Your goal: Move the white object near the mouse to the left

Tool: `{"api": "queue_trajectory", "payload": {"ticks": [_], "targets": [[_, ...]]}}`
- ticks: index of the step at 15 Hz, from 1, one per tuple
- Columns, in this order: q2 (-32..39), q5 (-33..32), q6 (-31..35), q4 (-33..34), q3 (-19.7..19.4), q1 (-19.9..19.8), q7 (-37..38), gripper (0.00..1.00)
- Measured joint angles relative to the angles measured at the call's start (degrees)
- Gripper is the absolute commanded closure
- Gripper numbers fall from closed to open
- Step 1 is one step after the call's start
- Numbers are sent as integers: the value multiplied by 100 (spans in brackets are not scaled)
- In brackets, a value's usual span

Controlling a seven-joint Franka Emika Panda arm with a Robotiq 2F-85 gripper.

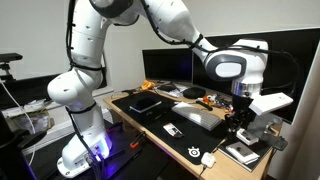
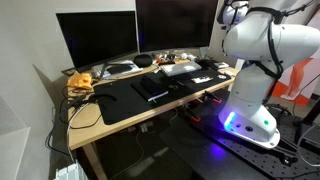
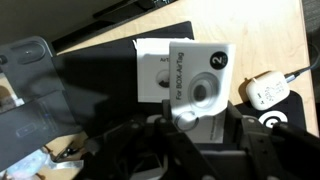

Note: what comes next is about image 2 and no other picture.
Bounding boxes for white keyboard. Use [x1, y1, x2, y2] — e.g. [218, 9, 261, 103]
[159, 60, 203, 78]

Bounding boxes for yellow crumpled object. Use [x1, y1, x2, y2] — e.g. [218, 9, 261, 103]
[67, 70, 94, 91]

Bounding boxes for black notebook white page edges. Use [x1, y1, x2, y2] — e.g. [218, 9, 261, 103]
[130, 73, 170, 103]

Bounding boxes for black pen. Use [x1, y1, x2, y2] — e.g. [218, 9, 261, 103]
[174, 78, 188, 87]

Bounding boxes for black oval case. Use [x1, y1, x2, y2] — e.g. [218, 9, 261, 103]
[133, 53, 154, 67]

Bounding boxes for large black desk mat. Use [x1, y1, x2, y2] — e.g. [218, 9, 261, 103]
[93, 66, 232, 126]

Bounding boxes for grey power brick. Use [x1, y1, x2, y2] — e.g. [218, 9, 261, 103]
[139, 120, 155, 133]

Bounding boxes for pastel white plush toy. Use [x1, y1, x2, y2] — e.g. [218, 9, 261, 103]
[179, 51, 198, 62]

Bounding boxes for flat white box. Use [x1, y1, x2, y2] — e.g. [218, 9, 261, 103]
[214, 61, 231, 70]

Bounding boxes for larger black monitor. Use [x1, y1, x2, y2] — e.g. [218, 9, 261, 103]
[134, 0, 220, 55]

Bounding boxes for smaller black monitor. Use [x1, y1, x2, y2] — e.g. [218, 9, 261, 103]
[55, 10, 140, 74]

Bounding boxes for white radiator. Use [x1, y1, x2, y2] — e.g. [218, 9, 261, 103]
[54, 159, 90, 180]

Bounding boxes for orange white banner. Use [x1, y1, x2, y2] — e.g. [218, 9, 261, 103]
[269, 9, 320, 108]

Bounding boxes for black tripod leg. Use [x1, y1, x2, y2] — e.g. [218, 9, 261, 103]
[293, 99, 320, 148]

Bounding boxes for orange handled black clamp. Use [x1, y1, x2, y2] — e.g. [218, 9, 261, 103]
[203, 90, 223, 105]
[180, 104, 202, 123]

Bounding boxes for black cable bundle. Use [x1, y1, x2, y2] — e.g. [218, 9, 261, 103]
[46, 84, 118, 158]

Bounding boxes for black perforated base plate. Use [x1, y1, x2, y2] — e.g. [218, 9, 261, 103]
[191, 99, 320, 180]

